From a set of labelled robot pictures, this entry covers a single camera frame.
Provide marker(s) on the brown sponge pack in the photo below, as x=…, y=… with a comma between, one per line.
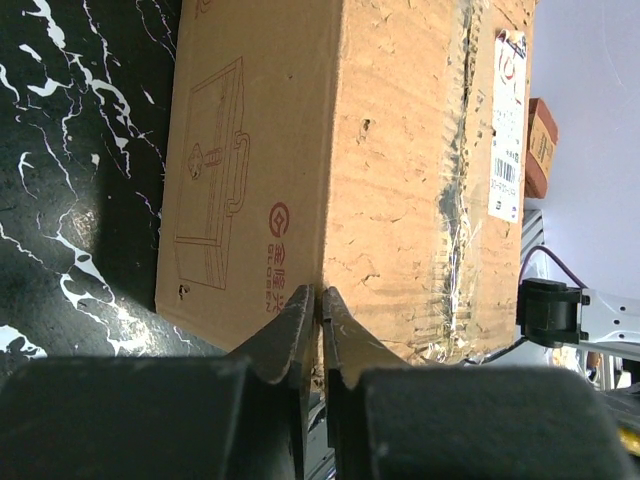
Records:
x=542, y=139

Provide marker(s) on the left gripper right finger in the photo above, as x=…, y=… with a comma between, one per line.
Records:
x=368, y=398

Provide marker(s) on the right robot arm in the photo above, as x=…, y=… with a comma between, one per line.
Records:
x=553, y=314

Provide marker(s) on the brown cardboard express box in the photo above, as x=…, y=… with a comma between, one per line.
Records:
x=370, y=146

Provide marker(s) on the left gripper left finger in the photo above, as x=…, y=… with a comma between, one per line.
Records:
x=270, y=418

